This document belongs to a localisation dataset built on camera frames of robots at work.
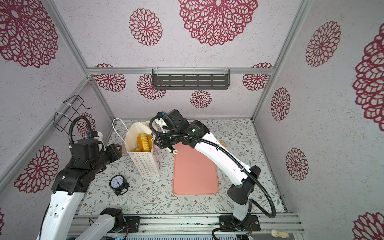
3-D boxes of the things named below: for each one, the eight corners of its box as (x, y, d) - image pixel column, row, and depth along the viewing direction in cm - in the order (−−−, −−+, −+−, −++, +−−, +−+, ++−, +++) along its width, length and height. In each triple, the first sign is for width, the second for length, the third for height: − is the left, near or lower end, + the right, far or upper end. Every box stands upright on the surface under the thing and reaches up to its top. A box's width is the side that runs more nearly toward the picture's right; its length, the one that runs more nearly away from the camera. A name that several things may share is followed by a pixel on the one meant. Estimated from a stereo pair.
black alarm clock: (108, 183, 90) (105, 180, 87) (121, 173, 93) (119, 170, 91) (118, 198, 84) (116, 196, 81) (132, 187, 88) (130, 185, 85)
